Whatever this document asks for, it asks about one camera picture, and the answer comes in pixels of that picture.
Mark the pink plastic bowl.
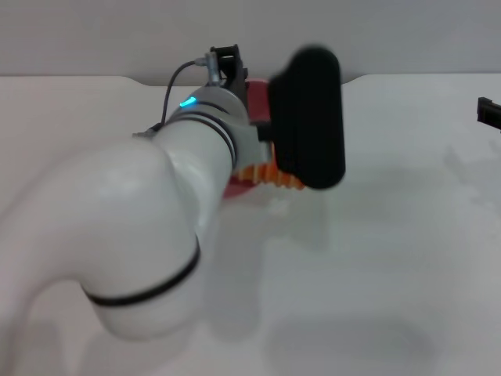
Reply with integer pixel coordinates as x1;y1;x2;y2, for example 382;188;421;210
222;78;272;201

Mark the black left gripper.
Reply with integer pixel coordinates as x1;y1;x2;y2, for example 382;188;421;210
209;44;250;99

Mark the orange ridged bread loaf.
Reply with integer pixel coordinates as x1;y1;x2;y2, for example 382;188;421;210
234;144;306;192

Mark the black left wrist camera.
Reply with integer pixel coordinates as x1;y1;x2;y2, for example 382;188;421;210
258;45;346;192

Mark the left arm cable with connector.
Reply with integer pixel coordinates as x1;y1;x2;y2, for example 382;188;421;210
132;54;221;138

